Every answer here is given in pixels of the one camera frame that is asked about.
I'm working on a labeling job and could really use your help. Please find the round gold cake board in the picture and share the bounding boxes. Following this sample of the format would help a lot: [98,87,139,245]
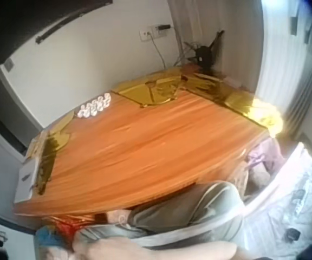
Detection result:
[112,72,184,109]
[40,110,76,152]

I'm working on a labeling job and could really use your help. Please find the group of small white cups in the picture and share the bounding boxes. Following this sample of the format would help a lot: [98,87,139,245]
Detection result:
[76,92,112,120]

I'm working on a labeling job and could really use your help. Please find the white radiator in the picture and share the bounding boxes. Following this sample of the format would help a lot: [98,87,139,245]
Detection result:
[282,61,312,143]

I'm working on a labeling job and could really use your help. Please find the black wall rail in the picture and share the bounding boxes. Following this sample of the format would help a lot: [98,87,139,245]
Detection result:
[35,0,114,44]

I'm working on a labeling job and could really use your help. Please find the white flat box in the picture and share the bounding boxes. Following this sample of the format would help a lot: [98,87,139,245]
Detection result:
[13,156,42,204]

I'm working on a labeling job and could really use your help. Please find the red bag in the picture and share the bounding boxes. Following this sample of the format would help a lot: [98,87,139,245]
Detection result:
[54,216,79,237]

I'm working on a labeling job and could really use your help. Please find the bed with white bedding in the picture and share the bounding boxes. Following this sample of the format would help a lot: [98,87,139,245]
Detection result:
[241,140,312,260]

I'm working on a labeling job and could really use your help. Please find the grey power cable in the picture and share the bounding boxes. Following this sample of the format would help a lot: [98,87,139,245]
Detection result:
[147,33,167,70]

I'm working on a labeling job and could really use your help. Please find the person's legs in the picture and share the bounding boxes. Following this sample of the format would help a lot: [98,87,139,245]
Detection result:
[74,180,245,246]

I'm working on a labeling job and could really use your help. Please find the blue cloth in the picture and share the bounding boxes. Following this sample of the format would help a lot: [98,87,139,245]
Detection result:
[35,226,76,260]

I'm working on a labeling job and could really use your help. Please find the square gold cake board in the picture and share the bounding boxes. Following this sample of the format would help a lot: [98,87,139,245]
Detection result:
[223,91,283,134]

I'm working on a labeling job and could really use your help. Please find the person's right hand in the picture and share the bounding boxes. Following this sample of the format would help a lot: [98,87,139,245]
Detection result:
[71,236,105,260]

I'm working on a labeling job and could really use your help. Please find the black folding stand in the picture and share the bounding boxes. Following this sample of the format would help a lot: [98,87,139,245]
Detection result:
[183,29,226,74]

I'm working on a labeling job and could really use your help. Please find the grey wall switch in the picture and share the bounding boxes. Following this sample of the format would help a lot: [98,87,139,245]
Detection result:
[4,57,16,72]

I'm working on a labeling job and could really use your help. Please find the pink cloth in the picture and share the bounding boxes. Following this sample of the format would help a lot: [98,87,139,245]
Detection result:
[245,142,284,176]

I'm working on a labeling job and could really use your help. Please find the small black device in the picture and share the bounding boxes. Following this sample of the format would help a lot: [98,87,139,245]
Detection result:
[285,228,302,242]

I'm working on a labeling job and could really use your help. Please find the white wall socket with plug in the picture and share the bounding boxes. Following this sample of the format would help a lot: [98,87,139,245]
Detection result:
[150,23,172,37]

